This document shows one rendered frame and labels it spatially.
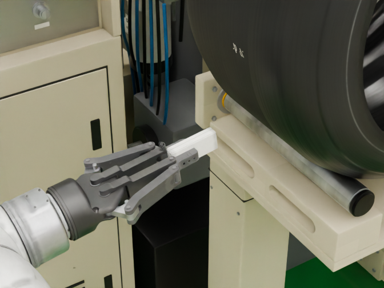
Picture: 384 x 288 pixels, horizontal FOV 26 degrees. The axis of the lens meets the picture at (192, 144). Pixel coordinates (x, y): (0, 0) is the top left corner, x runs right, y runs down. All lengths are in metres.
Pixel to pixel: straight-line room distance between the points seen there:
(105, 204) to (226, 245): 0.78
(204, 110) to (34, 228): 0.51
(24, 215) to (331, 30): 0.42
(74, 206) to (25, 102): 0.61
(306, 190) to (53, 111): 0.58
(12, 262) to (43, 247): 0.15
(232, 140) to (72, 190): 0.44
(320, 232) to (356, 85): 0.31
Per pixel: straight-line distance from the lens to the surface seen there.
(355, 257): 1.31
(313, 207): 1.28
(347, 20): 0.99
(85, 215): 1.04
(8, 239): 1.00
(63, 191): 1.04
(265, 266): 1.84
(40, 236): 1.02
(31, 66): 1.59
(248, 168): 1.42
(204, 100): 1.42
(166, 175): 1.07
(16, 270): 0.87
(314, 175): 1.28
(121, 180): 1.06
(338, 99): 1.05
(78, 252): 1.90
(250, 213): 1.70
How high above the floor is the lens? 1.68
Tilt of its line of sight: 36 degrees down
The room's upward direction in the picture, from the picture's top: straight up
